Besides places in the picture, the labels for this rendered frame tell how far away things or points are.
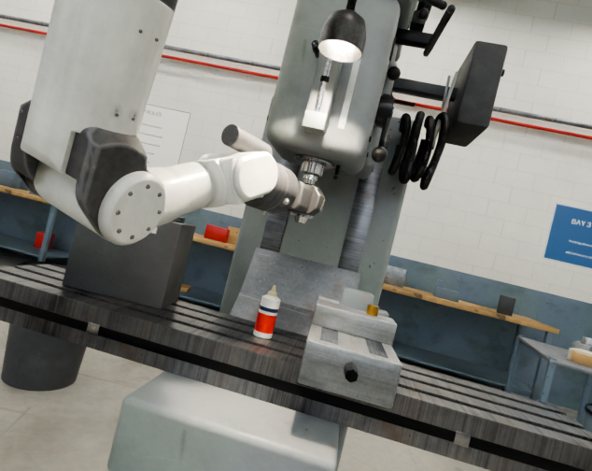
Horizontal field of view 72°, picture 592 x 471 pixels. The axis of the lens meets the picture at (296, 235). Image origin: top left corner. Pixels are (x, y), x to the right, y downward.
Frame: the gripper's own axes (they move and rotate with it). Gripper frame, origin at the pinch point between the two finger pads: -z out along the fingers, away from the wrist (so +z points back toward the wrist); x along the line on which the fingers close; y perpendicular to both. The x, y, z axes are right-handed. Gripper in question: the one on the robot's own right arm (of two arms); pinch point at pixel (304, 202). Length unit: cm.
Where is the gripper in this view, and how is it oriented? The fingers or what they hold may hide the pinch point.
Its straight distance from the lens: 85.5
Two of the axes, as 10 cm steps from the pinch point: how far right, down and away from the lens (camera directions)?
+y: -2.4, 9.7, -0.1
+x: -8.4, -2.1, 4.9
